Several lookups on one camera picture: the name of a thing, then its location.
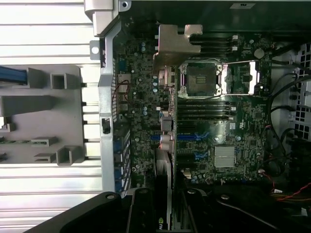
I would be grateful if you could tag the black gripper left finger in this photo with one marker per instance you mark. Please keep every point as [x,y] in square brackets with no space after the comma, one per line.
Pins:
[109,213]

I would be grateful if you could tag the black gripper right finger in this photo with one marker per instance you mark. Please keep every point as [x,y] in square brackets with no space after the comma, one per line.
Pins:
[194,213]

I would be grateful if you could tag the short blue expansion slot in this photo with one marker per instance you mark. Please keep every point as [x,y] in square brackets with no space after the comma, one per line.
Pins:
[201,155]

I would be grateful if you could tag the silver chipset heat sink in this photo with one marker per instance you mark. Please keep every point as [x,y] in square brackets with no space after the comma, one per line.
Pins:
[224,156]

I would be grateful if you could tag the black open PC case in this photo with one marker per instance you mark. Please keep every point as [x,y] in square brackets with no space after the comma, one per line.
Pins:
[107,145]

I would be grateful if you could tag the long blue expansion slot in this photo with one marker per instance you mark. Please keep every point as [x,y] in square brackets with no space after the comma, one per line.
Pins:
[187,137]

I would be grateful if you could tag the green motherboard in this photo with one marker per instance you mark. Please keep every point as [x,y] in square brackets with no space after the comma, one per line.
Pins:
[243,131]

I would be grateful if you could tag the black RAM slot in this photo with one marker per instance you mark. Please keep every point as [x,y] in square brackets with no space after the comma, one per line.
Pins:
[218,50]
[218,41]
[218,36]
[206,103]
[206,118]
[218,45]
[206,113]

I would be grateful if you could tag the grey plastic parts rack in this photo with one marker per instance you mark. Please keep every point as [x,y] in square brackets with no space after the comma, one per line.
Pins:
[68,109]

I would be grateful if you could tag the green RAM stick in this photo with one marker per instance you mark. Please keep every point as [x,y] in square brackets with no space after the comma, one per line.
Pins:
[14,142]

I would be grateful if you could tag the CPU socket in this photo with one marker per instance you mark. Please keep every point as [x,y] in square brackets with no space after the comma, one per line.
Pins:
[199,78]

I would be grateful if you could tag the metal socket cover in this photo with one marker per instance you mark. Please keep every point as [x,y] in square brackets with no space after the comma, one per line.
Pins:
[243,77]

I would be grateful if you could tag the perforated metal disk bay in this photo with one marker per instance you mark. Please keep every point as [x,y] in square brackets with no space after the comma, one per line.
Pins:
[303,114]

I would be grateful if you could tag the hard disk in blue caddy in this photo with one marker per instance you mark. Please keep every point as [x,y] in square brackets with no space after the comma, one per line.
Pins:
[12,76]

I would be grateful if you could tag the silver coin cell battery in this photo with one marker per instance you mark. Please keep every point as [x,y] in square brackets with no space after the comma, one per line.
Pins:
[259,53]

